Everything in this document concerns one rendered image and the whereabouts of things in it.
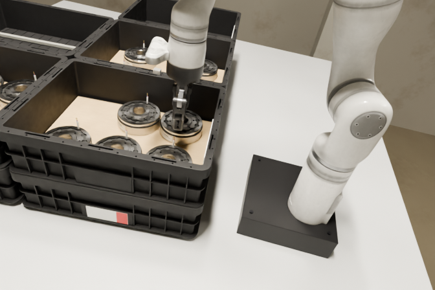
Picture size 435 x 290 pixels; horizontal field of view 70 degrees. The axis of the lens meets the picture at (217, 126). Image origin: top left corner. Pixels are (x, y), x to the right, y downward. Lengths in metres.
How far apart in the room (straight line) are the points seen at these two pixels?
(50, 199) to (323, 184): 0.58
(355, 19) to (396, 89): 2.23
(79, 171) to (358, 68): 0.54
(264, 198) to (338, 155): 0.23
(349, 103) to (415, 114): 2.32
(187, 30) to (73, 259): 0.50
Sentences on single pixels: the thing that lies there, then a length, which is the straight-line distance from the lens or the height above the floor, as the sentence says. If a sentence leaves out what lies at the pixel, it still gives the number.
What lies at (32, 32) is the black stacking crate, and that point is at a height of 0.83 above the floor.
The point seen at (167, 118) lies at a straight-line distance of 0.78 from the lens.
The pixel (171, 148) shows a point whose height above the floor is 0.86.
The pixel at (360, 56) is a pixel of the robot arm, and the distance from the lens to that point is 0.57.
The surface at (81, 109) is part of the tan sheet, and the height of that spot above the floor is 0.83.
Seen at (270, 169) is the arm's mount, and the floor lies 0.76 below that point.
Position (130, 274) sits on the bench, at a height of 0.70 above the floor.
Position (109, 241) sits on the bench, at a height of 0.70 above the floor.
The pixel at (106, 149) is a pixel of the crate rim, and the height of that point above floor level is 0.93.
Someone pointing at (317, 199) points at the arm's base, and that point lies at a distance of 0.70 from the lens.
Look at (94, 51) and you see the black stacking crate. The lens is 0.97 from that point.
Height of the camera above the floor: 1.33
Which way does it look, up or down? 38 degrees down
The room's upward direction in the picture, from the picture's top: 11 degrees clockwise
